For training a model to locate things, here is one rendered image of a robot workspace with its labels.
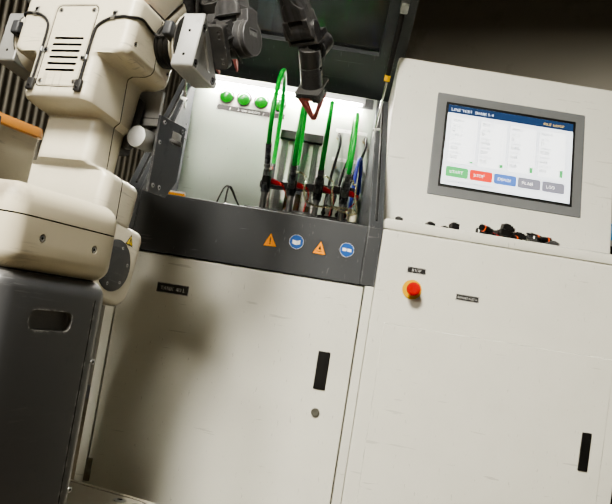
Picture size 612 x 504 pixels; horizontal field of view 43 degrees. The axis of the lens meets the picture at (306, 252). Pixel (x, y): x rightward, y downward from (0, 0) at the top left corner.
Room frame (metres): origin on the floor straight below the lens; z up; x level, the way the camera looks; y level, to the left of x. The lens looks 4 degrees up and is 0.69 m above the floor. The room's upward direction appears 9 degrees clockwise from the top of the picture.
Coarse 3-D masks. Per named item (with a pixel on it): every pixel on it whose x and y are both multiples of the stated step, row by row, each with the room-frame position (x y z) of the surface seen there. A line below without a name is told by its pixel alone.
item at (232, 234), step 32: (160, 224) 2.10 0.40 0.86; (192, 224) 2.10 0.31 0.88; (224, 224) 2.10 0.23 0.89; (256, 224) 2.10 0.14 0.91; (288, 224) 2.10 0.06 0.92; (320, 224) 2.10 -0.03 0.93; (352, 224) 2.10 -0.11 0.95; (192, 256) 2.10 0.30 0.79; (224, 256) 2.10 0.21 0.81; (256, 256) 2.10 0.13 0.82; (288, 256) 2.10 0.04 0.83; (320, 256) 2.10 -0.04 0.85
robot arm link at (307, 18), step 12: (288, 0) 1.83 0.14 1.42; (300, 0) 1.83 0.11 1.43; (288, 12) 1.85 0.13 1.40; (300, 12) 1.84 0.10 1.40; (312, 12) 1.88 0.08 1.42; (288, 24) 1.88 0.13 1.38; (300, 24) 1.88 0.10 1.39; (288, 36) 1.90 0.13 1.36; (300, 36) 1.89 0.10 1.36; (312, 36) 1.88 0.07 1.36
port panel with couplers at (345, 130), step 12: (336, 120) 2.63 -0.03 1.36; (336, 132) 2.64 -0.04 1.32; (348, 132) 2.63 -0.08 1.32; (360, 132) 2.63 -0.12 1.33; (336, 144) 2.64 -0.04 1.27; (348, 144) 2.63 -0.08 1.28; (360, 144) 2.63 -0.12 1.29; (360, 156) 2.63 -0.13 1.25; (336, 168) 2.63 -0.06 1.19; (336, 180) 2.63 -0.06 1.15; (360, 192) 2.63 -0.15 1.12; (336, 204) 2.63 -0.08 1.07; (348, 204) 2.63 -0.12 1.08
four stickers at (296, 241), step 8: (264, 232) 2.10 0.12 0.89; (272, 232) 2.10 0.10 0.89; (264, 240) 2.10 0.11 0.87; (272, 240) 2.10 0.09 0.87; (296, 240) 2.10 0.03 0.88; (320, 240) 2.10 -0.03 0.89; (296, 248) 2.10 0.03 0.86; (312, 248) 2.10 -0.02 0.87; (320, 248) 2.10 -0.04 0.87; (344, 248) 2.10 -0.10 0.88; (352, 248) 2.10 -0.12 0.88; (344, 256) 2.10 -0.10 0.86; (352, 256) 2.10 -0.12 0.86
